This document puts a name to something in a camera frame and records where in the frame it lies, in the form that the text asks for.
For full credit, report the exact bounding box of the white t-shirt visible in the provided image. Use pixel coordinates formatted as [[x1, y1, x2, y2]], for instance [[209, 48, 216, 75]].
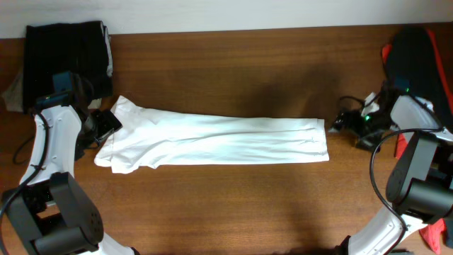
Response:
[[94, 96, 329, 174]]

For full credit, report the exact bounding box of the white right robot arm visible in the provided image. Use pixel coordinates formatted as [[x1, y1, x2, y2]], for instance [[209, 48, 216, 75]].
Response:
[[331, 88, 452, 254]]

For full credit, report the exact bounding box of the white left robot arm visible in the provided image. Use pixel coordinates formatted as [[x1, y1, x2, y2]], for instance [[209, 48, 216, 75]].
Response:
[[1, 106, 137, 255]]

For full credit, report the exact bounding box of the folded black garment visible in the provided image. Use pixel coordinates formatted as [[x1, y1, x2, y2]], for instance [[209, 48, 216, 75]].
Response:
[[22, 20, 115, 115]]

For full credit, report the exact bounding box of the black garment at right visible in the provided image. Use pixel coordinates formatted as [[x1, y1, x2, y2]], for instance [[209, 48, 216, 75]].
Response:
[[384, 25, 453, 249]]

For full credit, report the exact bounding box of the folded beige garment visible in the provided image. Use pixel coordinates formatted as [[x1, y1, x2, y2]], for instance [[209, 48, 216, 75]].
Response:
[[1, 21, 114, 113]]

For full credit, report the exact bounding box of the red garment at right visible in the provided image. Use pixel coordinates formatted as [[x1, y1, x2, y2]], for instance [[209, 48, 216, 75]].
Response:
[[382, 39, 447, 254]]

